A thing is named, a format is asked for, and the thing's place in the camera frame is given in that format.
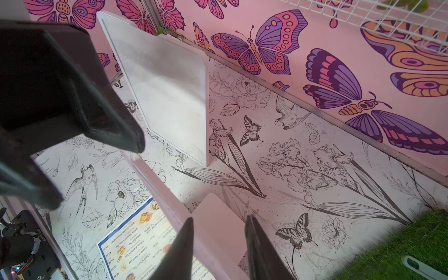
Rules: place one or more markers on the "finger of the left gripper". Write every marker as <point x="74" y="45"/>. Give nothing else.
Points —
<point x="53" y="87"/>
<point x="22" y="178"/>

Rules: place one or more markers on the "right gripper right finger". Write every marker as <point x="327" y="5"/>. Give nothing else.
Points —
<point x="263" y="261"/>

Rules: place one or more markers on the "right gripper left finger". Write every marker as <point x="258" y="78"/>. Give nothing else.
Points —
<point x="178" y="261"/>

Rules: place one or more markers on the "dim sum menu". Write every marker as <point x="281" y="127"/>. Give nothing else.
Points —
<point x="134" y="249"/>

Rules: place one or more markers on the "white narrow rack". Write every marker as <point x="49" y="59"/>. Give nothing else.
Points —
<point x="219" y="234"/>

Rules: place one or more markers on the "green artificial grass mat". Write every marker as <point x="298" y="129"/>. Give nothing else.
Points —
<point x="426" y="239"/>

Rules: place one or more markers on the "green yellow item in basket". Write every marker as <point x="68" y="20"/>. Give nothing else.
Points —
<point x="416" y="6"/>

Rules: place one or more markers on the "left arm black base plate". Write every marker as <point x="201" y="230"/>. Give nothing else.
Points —
<point x="24" y="249"/>

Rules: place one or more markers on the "white wire wall basket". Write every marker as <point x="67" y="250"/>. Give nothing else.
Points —
<point x="428" y="30"/>

